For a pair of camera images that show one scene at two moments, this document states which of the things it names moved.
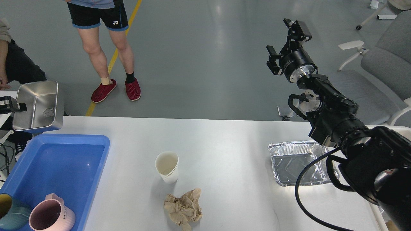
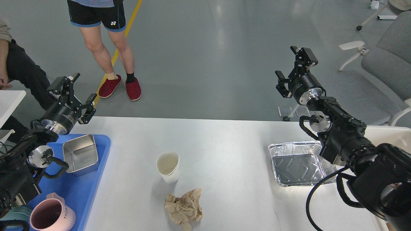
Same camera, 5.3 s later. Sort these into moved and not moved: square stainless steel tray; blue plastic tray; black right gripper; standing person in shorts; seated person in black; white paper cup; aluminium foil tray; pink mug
Moved: square stainless steel tray; black right gripper
Not moved: seated person in black; white paper cup; standing person in shorts; pink mug; aluminium foil tray; blue plastic tray
